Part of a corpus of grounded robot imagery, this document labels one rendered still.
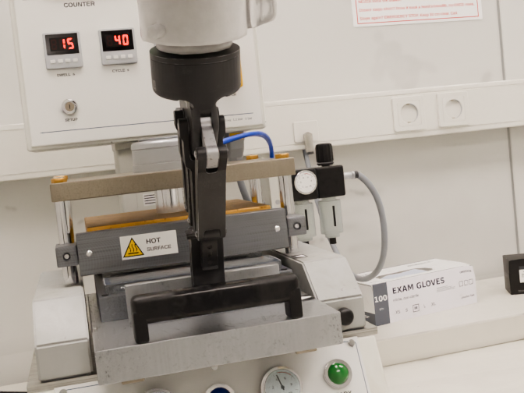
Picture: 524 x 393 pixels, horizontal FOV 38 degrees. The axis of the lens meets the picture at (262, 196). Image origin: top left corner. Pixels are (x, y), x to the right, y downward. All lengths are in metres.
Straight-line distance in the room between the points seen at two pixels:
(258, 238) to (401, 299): 0.57
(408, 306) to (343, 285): 0.59
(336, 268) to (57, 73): 0.47
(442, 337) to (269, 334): 0.66
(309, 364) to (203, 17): 0.36
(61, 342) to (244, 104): 0.47
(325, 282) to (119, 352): 0.24
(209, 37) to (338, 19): 0.99
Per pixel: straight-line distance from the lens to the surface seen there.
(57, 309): 0.77
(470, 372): 1.23
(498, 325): 1.37
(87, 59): 1.06
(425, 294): 1.40
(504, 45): 1.75
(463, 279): 1.45
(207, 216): 0.65
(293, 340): 0.69
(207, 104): 0.62
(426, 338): 1.30
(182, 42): 0.60
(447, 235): 1.66
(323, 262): 0.81
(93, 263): 0.82
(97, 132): 1.05
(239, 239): 0.84
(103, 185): 0.83
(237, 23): 0.61
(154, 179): 0.83
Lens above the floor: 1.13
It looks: 4 degrees down
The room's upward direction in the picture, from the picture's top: 6 degrees counter-clockwise
